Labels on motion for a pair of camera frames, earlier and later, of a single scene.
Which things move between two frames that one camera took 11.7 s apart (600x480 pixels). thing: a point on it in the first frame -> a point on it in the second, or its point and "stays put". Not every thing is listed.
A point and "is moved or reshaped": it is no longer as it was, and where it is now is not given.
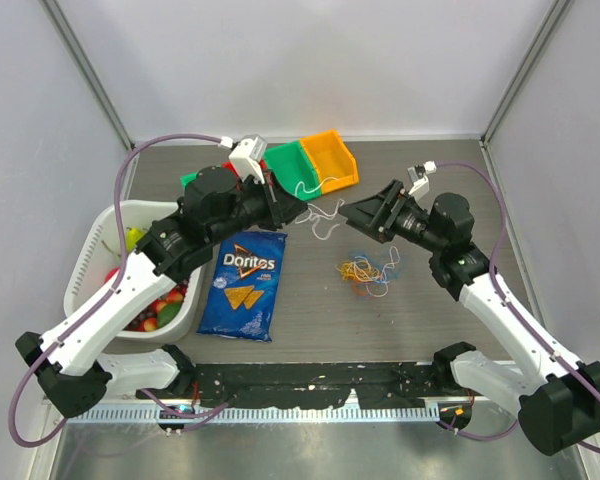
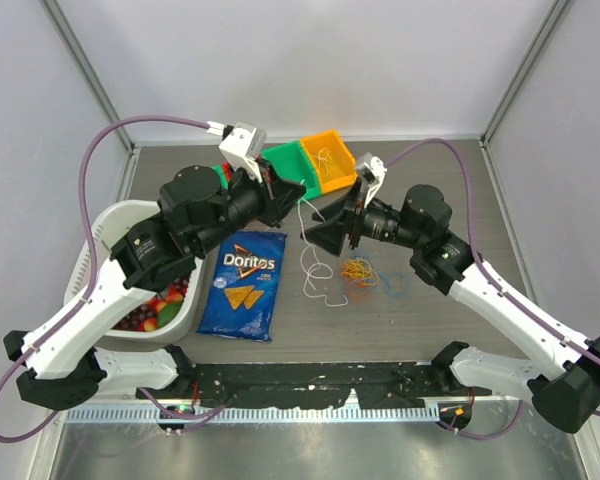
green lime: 167,313 stays put
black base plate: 380,382 stays put
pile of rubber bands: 317,212 is moved or reshaped
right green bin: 293,170 stays put
